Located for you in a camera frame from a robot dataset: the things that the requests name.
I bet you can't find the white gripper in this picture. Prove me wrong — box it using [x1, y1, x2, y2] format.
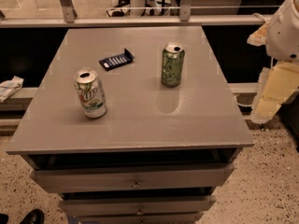
[247, 0, 299, 123]

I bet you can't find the green soda can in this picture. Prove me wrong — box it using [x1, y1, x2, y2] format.
[161, 42, 185, 87]

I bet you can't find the white 7up can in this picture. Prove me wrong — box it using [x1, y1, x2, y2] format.
[74, 68, 107, 119]

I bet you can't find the grey drawer cabinet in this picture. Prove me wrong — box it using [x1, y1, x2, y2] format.
[5, 25, 255, 224]

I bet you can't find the middle grey drawer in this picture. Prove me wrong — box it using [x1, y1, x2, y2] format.
[59, 196, 216, 217]

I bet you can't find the grey drawer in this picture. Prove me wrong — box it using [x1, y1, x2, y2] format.
[59, 196, 216, 217]
[31, 163, 235, 193]
[76, 212, 203, 224]

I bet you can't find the bottom grey drawer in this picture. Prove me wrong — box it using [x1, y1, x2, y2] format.
[76, 212, 203, 224]

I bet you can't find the top grey drawer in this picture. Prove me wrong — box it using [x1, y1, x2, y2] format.
[31, 163, 235, 193]

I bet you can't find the white folded cloth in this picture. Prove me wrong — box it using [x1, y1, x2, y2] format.
[0, 76, 23, 103]

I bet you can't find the black shoe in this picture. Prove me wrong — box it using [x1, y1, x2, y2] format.
[20, 209, 45, 224]

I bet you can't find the white cable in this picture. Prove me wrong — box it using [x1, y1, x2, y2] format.
[235, 91, 260, 108]

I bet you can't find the metal railing frame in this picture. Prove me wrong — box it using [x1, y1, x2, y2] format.
[0, 0, 271, 28]

